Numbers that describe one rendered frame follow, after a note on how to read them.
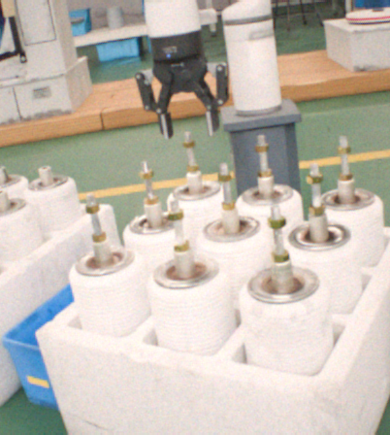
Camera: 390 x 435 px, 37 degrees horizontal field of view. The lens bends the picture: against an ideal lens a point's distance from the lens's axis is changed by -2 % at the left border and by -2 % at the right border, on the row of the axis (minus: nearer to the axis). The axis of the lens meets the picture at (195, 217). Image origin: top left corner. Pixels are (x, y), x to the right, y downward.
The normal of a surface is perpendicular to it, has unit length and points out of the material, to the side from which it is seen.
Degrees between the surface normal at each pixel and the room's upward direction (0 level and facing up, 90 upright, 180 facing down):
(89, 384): 90
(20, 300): 90
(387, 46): 90
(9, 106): 90
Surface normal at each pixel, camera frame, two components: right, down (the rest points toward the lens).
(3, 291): 0.89, 0.04
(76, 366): -0.48, 0.40
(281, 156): 0.00, 0.38
